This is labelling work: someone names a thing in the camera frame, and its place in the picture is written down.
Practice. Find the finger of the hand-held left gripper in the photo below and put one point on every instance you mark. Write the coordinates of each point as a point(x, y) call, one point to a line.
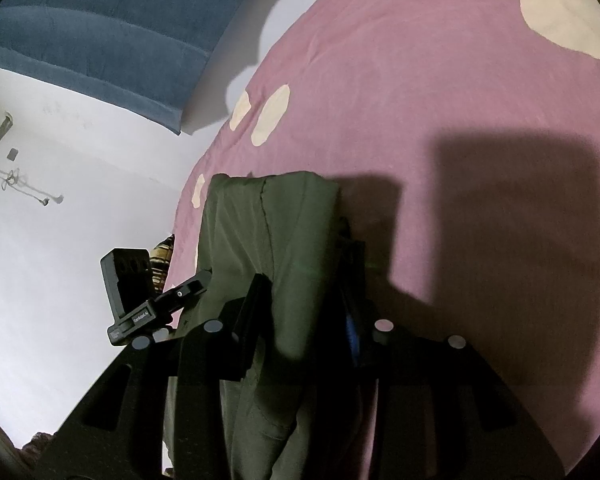
point(185, 290)

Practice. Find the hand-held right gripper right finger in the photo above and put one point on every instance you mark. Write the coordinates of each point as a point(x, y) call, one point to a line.
point(352, 335)

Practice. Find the dark green zip jacket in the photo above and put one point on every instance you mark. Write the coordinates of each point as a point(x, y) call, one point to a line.
point(280, 240)

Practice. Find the yellow black striped cloth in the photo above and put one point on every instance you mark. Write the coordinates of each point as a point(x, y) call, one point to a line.
point(161, 260)

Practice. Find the small grey floor object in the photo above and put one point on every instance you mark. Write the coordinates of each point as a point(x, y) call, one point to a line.
point(13, 153)

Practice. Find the blue padded cushion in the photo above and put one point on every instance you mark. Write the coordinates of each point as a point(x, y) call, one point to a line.
point(110, 35)

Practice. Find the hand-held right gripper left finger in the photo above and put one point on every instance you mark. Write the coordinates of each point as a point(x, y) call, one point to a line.
point(252, 320)

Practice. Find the pink blanket with cream dots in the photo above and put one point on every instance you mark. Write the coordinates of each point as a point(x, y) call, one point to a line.
point(430, 85)

